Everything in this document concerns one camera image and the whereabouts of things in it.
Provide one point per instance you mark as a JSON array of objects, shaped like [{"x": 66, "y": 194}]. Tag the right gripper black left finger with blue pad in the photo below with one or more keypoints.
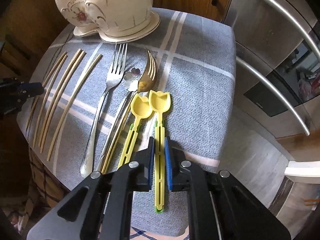
[{"x": 100, "y": 206}]

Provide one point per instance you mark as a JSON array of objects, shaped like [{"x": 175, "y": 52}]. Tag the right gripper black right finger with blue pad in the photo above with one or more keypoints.
[{"x": 219, "y": 206}]

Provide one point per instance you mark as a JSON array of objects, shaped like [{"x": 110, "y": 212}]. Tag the yellow tulip spoon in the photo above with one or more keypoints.
[
  {"x": 160, "y": 103},
  {"x": 141, "y": 109}
]

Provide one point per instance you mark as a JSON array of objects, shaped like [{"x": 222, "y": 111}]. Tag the silver fork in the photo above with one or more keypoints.
[{"x": 114, "y": 77}]

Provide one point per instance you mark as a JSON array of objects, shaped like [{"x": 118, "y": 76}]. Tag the silver flower-end spoon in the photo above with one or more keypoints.
[{"x": 131, "y": 79}]

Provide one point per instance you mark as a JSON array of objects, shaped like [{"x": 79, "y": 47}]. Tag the gold fork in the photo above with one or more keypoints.
[{"x": 147, "y": 80}]

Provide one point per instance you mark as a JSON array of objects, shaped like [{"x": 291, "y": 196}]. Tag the grey plaid table cloth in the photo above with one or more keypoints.
[{"x": 196, "y": 65}]

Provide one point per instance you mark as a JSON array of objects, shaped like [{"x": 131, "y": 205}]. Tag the cream ceramic utensil holder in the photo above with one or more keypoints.
[{"x": 115, "y": 21}]

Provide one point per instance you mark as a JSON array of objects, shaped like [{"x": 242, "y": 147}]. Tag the stainless steel oven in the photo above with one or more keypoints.
[{"x": 277, "y": 48}]

